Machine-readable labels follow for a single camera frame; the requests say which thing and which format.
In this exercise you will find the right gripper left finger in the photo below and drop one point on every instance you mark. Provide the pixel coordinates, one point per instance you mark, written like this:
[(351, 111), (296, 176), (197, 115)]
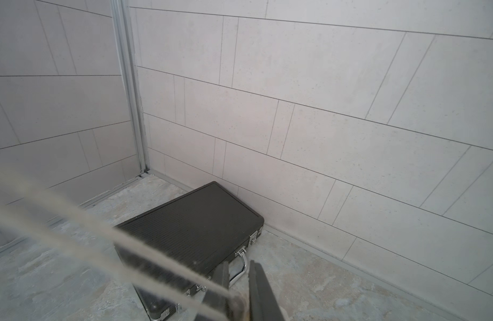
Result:
[(212, 298)]

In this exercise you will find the black briefcase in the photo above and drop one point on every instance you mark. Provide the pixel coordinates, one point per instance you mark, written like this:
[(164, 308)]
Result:
[(200, 230)]

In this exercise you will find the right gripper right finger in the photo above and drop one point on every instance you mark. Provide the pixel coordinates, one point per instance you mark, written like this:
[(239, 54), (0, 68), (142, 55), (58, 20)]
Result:
[(263, 305)]

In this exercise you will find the cream cloth bag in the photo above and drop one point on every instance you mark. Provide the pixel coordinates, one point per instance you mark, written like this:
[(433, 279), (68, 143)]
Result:
[(71, 271)]

